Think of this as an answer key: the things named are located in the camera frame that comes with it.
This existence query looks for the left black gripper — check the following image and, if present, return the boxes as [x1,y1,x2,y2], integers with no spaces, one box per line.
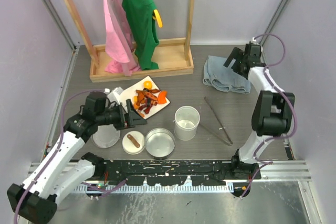
[97,99,147,131]

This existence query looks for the tall metal container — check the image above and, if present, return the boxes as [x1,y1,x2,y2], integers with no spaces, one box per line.
[174,106,200,141]

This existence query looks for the white square plate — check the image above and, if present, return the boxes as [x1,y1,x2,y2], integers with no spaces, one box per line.
[119,76,171,119]

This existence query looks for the shallow round metal tin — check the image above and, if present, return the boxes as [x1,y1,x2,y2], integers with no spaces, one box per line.
[145,128,175,161]

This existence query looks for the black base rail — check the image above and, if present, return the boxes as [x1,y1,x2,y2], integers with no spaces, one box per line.
[89,159,259,186]

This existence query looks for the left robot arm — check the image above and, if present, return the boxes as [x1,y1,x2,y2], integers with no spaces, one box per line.
[7,90,147,223]

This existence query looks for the white lid with leather strap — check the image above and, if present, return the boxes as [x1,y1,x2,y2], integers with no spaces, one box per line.
[122,131,145,155]

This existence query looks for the orange salmon slice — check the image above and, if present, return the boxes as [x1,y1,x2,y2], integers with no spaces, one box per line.
[157,90,167,104]

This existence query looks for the yellow round food piece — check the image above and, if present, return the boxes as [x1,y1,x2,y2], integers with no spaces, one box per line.
[143,81,153,90]

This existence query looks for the blue denim cloth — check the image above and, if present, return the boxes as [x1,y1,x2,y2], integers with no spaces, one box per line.
[203,56,251,94]

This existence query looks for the metal tongs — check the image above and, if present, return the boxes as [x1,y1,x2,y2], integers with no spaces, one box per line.
[200,97,233,146]

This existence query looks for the pink shirt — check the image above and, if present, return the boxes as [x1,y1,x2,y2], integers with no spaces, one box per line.
[103,0,140,76]

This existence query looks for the wooden clothes rack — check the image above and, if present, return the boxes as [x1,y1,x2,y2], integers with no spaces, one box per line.
[64,0,195,82]

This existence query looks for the green shirt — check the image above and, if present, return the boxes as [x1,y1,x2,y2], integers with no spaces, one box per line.
[122,0,159,70]

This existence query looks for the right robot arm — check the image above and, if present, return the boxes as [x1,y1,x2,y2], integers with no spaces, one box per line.
[219,40,297,179]

